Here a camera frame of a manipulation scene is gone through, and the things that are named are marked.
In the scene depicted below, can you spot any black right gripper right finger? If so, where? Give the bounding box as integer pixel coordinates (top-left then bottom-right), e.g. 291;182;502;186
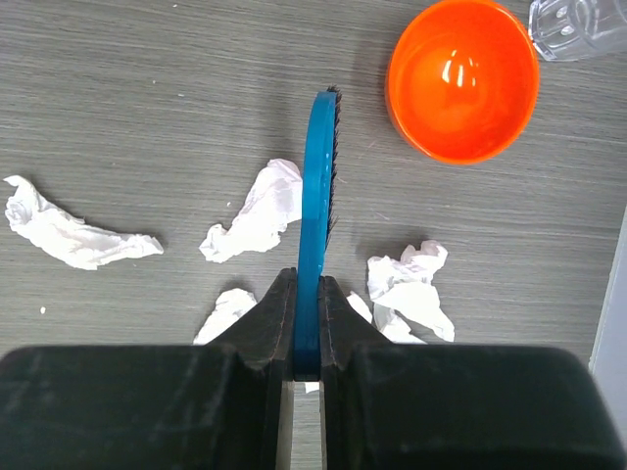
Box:
318;276;626;469

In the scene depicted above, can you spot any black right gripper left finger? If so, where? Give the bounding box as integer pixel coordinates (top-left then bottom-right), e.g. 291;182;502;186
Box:
1;268;296;469

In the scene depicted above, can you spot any blue hand brush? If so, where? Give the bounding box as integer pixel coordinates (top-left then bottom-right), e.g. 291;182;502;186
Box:
293;86;341;381

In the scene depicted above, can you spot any white paper scrap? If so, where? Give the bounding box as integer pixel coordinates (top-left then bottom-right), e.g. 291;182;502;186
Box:
4;175;164;271
192;288;257;346
347;240;455;345
199;159;303;263

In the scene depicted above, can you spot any orange bowl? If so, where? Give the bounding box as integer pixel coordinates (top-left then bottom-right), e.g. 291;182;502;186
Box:
385;1;540;165

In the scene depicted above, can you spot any clear plastic cup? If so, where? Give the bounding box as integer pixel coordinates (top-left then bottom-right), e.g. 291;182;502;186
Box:
528;0;626;62

